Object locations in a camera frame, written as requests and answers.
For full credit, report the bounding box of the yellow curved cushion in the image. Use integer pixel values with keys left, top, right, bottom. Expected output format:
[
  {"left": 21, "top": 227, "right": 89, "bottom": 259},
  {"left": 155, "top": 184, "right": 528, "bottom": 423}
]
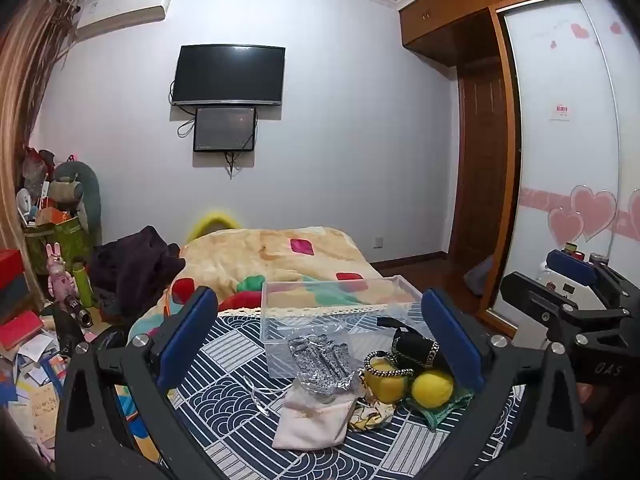
[{"left": 186, "top": 210, "right": 243, "bottom": 243}]

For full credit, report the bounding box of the red box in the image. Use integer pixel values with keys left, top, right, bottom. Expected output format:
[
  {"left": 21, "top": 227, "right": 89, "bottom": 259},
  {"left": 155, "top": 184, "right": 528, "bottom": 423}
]
[{"left": 0, "top": 249, "right": 26, "bottom": 291}]

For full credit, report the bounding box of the white air conditioner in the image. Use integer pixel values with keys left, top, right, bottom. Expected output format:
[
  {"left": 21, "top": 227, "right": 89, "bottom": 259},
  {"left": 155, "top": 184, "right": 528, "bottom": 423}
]
[{"left": 75, "top": 0, "right": 172, "bottom": 41}]

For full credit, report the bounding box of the wooden overhead cabinet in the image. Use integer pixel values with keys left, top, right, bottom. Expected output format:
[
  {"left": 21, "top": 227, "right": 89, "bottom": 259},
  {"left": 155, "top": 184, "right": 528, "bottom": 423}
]
[{"left": 398, "top": 0, "right": 601, "bottom": 66}]

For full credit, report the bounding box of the black bag with chain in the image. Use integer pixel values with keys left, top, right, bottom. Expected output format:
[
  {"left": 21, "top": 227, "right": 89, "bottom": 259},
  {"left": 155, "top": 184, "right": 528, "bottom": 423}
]
[{"left": 375, "top": 316, "right": 453, "bottom": 376}]

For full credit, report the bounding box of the small white fan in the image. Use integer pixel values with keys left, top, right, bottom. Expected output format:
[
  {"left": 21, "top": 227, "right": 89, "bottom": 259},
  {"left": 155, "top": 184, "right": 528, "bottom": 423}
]
[{"left": 16, "top": 189, "right": 34, "bottom": 226}]

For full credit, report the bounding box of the floral scrunchie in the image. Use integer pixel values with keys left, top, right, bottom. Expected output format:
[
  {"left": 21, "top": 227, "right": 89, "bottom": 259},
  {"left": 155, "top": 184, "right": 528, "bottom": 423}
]
[{"left": 347, "top": 395, "right": 401, "bottom": 433}]

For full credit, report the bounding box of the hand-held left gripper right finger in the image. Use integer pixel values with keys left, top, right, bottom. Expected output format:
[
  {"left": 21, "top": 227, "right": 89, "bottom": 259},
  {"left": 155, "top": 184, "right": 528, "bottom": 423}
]
[{"left": 420, "top": 287, "right": 588, "bottom": 480}]

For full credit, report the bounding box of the black wall television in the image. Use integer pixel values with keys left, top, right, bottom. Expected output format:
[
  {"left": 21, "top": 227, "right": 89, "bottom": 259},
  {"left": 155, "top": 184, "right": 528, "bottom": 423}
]
[{"left": 171, "top": 45, "right": 286, "bottom": 107}]

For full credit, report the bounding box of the thin white cord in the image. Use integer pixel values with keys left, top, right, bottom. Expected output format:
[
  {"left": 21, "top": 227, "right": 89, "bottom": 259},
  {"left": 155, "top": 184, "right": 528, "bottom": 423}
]
[{"left": 244, "top": 375, "right": 286, "bottom": 416}]

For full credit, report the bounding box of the grey bag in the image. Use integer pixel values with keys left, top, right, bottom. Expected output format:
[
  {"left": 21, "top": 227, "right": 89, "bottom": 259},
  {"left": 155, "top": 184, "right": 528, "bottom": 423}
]
[{"left": 462, "top": 255, "right": 497, "bottom": 297}]

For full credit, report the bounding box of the white suitcase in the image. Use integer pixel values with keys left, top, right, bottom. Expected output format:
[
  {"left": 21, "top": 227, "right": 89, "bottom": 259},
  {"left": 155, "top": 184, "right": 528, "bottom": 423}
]
[{"left": 500, "top": 259, "right": 608, "bottom": 351}]

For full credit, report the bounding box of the dark purple clothing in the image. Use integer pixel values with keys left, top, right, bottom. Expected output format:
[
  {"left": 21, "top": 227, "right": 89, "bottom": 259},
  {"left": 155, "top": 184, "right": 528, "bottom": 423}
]
[{"left": 90, "top": 225, "right": 186, "bottom": 321}]

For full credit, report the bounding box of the pile of papers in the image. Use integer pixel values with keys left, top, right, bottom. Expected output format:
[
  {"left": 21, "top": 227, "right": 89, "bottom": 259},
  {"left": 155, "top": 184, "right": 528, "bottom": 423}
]
[{"left": 0, "top": 332, "right": 71, "bottom": 461}]

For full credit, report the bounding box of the red plastic bag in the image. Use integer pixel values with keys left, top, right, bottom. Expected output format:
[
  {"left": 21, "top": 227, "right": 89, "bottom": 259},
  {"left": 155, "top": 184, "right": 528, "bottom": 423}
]
[{"left": 22, "top": 147, "right": 56, "bottom": 196}]

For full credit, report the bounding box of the black flashlight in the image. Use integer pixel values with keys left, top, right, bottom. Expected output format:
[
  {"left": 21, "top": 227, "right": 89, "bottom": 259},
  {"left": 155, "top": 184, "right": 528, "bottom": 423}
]
[{"left": 64, "top": 294, "right": 94, "bottom": 329}]

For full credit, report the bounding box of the striped brown curtain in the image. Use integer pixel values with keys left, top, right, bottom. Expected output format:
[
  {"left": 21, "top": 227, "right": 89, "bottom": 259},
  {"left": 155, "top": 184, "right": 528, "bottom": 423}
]
[{"left": 0, "top": 0, "right": 80, "bottom": 281}]

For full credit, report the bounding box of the green bottle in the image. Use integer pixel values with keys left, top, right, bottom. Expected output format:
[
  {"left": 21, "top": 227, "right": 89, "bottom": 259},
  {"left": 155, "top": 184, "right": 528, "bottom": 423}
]
[{"left": 72, "top": 260, "right": 95, "bottom": 308}]

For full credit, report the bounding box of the green storage box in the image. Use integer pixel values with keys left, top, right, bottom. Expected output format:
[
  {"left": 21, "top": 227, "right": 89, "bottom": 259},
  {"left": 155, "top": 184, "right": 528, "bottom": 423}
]
[{"left": 25, "top": 217, "right": 94, "bottom": 281}]

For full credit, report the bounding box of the clear plastic storage box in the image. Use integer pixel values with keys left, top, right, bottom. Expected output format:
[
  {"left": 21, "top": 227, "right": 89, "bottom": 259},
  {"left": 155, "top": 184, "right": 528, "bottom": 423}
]
[{"left": 261, "top": 275, "right": 436, "bottom": 378}]

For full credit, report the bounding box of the chain bracelet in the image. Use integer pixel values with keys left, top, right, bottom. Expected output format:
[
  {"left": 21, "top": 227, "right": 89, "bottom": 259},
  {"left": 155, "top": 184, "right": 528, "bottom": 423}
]
[{"left": 363, "top": 351, "right": 416, "bottom": 380}]

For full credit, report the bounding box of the green cloth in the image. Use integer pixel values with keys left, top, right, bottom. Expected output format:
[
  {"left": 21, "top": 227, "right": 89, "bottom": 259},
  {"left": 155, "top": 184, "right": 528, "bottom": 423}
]
[{"left": 405, "top": 387, "right": 476, "bottom": 431}]

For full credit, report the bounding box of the grey plush toy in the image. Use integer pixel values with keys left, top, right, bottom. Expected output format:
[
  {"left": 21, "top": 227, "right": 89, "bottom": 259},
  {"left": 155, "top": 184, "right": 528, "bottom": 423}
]
[{"left": 52, "top": 160, "right": 103, "bottom": 233}]

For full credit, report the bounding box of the small wall monitor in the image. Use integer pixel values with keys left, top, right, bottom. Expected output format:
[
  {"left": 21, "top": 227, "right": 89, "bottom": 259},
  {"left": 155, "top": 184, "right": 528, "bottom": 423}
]
[{"left": 193, "top": 106, "right": 257, "bottom": 153}]

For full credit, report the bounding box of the brown wooden door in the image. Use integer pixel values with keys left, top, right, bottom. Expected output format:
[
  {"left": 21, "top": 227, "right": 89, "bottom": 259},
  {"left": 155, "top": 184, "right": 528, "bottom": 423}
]
[{"left": 450, "top": 67, "right": 517, "bottom": 261}]

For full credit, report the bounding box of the blue patterned bed mat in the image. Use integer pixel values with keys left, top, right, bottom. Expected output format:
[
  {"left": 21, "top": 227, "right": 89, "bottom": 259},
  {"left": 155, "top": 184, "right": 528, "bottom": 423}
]
[{"left": 162, "top": 305, "right": 526, "bottom": 480}]

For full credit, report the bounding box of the silver sequin cloth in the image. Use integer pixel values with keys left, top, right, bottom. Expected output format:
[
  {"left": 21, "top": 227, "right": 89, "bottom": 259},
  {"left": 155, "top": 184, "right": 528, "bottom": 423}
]
[{"left": 287, "top": 335, "right": 366, "bottom": 401}]

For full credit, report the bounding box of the red book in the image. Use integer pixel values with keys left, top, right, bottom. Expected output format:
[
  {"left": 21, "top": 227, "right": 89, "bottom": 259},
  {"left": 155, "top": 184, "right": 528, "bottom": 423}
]
[{"left": 0, "top": 310, "right": 44, "bottom": 352}]

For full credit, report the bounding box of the beige drawstring pouch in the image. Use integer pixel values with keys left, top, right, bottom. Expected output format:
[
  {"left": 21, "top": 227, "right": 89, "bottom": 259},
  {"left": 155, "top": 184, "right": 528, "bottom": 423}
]
[{"left": 272, "top": 379, "right": 358, "bottom": 451}]

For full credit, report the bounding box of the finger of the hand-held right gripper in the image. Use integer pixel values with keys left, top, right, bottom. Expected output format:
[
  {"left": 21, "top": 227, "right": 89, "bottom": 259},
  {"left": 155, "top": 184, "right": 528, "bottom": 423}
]
[
  {"left": 500, "top": 270, "right": 631, "bottom": 342},
  {"left": 546, "top": 249, "right": 632, "bottom": 311}
]

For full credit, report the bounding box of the pink rabbit toy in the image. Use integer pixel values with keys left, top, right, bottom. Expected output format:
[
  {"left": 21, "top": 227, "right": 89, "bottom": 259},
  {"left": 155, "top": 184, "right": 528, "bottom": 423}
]
[{"left": 46, "top": 242, "right": 76, "bottom": 306}]

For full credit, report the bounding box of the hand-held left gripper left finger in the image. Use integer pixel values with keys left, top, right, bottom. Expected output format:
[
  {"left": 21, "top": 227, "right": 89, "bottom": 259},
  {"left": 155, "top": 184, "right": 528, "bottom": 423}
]
[{"left": 55, "top": 286, "right": 221, "bottom": 480}]

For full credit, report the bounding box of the yellow fleece blanket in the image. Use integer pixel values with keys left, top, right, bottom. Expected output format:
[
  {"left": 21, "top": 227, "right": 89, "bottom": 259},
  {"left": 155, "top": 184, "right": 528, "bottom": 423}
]
[{"left": 127, "top": 227, "right": 398, "bottom": 346}]

